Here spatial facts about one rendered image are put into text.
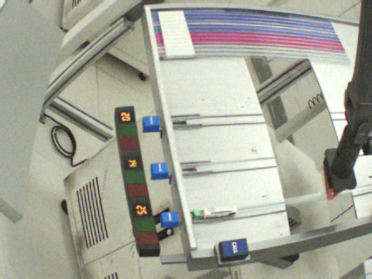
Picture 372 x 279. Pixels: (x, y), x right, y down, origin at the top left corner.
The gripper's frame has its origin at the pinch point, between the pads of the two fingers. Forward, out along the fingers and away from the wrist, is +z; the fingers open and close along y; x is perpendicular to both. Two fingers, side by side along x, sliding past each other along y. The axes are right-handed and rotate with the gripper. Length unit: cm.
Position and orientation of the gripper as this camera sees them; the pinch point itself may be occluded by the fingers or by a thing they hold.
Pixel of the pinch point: (330, 193)
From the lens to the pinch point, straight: 144.4
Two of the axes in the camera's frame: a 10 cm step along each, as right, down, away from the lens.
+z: -1.1, 6.3, 7.7
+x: -9.8, 0.5, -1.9
